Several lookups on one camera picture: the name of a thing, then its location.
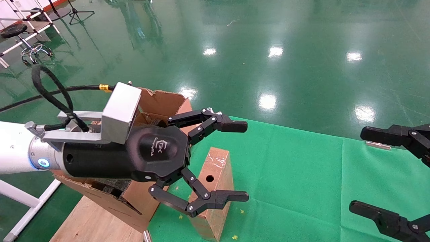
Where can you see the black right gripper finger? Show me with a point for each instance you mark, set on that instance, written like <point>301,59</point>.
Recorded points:
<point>403,136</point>
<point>393,223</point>

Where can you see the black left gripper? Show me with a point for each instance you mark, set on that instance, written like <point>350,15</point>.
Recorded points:
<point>158,151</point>

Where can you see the small brown cardboard box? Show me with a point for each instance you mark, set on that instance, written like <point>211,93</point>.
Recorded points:
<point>218,168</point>

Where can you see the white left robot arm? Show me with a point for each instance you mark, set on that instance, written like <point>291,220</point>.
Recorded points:
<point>16,148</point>

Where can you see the large open cardboard carton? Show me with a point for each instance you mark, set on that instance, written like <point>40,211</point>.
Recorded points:
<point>161,101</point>

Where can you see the green table cloth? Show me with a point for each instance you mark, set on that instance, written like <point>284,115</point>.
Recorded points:
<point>285,174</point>

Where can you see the black foam block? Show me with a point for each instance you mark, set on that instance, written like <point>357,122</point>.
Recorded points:
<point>156,120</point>
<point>114,188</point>

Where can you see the black tripod stand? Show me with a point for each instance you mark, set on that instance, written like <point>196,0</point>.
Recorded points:
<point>84,12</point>

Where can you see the black round base stand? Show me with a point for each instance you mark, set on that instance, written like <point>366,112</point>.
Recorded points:
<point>62,13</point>

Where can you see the white pipe rack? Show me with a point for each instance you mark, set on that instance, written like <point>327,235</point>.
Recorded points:
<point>10,49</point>

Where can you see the black round stool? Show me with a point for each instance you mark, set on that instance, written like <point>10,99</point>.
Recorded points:
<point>13,30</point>

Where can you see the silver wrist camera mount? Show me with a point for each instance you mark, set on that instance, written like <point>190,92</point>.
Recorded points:
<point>121,107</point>

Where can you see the white pipe table frame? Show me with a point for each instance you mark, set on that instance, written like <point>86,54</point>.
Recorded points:
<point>16,196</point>

